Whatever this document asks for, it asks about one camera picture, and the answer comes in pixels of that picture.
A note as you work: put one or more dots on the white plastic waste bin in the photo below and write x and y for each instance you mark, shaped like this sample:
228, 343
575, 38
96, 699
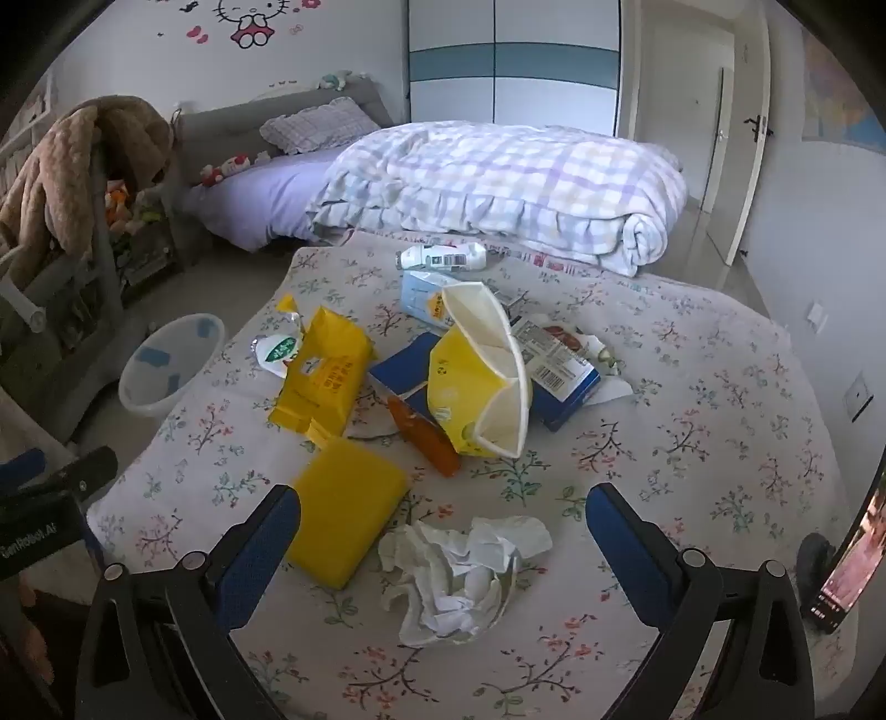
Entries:
173, 363

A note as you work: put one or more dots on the bed with purple sheet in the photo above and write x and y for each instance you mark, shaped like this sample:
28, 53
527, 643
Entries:
263, 201

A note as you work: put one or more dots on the white plastic bottle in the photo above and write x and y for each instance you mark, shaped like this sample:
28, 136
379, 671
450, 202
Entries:
443, 257

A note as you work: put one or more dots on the pale plush toy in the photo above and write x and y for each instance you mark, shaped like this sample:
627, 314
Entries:
337, 80

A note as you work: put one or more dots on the pile of plush toys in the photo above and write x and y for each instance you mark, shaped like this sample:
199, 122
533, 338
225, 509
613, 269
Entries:
121, 204

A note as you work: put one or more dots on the yellow white paper carton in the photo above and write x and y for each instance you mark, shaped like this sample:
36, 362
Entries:
457, 388

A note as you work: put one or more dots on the white wall socket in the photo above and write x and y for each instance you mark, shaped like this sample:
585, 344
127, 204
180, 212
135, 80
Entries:
817, 316

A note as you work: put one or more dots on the white tissue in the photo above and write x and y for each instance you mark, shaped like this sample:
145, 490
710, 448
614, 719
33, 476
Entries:
450, 574

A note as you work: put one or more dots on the plaid pillow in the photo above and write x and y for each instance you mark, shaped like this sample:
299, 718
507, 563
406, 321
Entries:
318, 128

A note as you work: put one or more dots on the red white plush toy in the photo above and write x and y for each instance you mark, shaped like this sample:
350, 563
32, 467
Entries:
225, 169

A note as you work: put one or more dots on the brown fleece blanket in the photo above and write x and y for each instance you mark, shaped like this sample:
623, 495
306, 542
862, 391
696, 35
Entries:
62, 173

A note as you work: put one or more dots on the yellow wet wipes packet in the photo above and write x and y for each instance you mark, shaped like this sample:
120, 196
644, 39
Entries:
325, 374

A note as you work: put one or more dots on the white hallway door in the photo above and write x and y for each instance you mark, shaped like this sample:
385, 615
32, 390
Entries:
716, 152

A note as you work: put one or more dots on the white pouch green label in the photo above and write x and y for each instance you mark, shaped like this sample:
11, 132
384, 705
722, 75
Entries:
277, 349

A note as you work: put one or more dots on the light blue tissue packet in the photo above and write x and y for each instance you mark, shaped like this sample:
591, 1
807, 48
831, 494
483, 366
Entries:
419, 294

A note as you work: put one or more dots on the cat wall sticker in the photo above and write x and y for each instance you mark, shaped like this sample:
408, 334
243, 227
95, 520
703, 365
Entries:
242, 21

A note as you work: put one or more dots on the white wall switch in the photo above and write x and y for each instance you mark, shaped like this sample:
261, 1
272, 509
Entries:
860, 396

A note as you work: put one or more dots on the white wall bookshelf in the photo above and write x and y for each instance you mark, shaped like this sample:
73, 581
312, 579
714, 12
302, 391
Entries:
24, 131

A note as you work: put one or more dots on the white blue wardrobe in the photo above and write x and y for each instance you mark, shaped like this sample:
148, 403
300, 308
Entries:
512, 62

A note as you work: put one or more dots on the floral tablecloth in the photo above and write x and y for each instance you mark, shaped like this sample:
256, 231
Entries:
692, 450

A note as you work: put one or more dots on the wall map poster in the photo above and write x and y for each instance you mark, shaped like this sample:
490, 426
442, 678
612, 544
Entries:
841, 97

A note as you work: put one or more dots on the grey headboard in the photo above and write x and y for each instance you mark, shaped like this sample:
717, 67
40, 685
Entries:
221, 128

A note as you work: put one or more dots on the dark blue barcode carton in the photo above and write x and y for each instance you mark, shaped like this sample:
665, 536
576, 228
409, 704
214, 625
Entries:
554, 370

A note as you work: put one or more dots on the orange snack wrapper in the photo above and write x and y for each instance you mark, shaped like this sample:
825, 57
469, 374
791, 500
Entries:
429, 443

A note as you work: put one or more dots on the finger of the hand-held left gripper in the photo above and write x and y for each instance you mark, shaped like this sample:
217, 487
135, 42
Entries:
21, 467
93, 471

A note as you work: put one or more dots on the smartphone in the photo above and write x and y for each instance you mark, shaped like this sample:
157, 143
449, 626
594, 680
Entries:
855, 561

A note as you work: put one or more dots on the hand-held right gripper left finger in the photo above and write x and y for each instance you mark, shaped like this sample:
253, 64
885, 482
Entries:
256, 547

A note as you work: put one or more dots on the yellow sponge block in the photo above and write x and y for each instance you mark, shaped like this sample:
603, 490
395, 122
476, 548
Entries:
346, 505

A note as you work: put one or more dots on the black phone stand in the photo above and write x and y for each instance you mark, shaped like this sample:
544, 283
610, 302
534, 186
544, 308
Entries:
811, 561

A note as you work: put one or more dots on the blue paper box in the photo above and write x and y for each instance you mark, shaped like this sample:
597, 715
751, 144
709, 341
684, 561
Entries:
405, 367

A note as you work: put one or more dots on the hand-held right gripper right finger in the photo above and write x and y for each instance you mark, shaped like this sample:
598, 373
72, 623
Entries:
623, 547

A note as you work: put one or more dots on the toy shelf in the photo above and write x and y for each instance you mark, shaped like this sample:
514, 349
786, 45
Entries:
149, 256

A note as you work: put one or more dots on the plaid duvet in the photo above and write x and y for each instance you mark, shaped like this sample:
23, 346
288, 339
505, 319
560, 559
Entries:
498, 180

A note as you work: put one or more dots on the person's left hand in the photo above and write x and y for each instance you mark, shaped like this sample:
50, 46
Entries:
31, 633

